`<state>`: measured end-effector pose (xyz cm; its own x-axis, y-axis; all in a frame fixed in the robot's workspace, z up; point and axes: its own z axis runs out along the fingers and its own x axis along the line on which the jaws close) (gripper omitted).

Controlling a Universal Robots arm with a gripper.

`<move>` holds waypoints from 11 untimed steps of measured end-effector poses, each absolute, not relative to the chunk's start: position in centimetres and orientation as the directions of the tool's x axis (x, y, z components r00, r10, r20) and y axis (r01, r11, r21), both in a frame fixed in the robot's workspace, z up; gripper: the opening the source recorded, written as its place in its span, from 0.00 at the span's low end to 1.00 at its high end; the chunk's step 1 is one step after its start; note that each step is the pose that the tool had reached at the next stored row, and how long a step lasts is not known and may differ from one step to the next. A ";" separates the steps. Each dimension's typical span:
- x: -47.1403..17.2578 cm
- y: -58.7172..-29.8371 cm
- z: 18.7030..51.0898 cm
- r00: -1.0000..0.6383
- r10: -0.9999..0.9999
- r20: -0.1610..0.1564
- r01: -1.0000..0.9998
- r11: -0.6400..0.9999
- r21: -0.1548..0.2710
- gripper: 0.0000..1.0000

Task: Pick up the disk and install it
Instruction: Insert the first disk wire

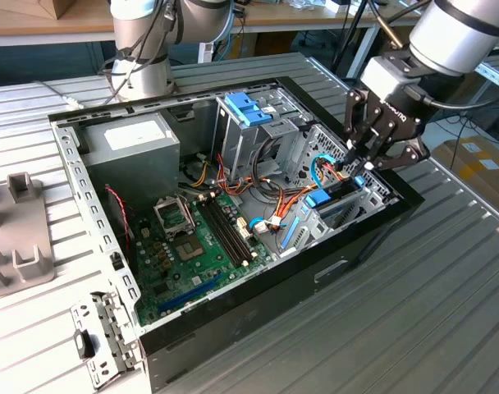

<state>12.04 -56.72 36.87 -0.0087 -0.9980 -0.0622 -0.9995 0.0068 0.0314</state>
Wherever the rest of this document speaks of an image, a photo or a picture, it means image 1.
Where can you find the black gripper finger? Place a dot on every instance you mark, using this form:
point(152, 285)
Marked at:
point(358, 119)
point(409, 156)

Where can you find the hard disk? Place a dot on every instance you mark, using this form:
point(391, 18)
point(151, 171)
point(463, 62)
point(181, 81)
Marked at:
point(317, 198)

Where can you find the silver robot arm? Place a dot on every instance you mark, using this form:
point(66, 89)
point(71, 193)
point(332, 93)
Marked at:
point(151, 78)

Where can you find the silver disk bay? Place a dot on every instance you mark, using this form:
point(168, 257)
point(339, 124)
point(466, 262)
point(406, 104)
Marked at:
point(305, 236)

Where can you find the cardboard box with labels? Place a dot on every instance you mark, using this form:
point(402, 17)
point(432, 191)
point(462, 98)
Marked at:
point(471, 164)

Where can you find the silver metal drive cage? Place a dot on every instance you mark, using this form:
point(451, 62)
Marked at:
point(241, 156)

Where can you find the wooden desk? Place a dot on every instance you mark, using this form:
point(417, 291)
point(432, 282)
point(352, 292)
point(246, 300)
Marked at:
point(270, 17)

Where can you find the white board connector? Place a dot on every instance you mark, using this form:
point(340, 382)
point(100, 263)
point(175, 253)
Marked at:
point(243, 230)

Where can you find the black RAM slot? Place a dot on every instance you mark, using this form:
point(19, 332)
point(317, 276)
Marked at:
point(228, 230)
point(232, 230)
point(224, 230)
point(220, 230)

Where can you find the green motherboard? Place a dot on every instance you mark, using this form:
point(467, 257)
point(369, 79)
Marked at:
point(227, 268)

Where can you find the black open PC case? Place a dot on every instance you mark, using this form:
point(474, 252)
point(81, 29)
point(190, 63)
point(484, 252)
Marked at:
point(274, 312)

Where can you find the CPU socket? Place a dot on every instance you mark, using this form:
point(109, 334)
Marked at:
point(188, 249)

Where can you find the grey power supply unit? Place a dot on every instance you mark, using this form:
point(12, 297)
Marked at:
point(130, 164)

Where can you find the blue expansion slot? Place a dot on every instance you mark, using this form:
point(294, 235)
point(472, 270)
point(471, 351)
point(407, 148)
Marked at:
point(192, 293)

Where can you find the small black case latch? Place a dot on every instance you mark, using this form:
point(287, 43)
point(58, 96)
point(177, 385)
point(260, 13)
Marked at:
point(116, 262)

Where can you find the small brown cardboard box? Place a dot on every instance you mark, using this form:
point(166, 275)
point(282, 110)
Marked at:
point(60, 6)

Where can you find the grey parts rack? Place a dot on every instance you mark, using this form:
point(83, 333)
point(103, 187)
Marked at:
point(24, 217)

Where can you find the black plastic lock tab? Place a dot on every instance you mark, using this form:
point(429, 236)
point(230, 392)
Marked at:
point(83, 344)

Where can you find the grey wrist camera housing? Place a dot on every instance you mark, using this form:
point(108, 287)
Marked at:
point(385, 78)

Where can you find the aluminium slat table frame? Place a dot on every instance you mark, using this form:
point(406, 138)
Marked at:
point(495, 70)

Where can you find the blue plastic drive bracket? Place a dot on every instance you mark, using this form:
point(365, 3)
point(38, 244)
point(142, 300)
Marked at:
point(243, 108)

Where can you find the silver slot bracket latch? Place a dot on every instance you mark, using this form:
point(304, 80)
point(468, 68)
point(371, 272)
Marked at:
point(110, 324)

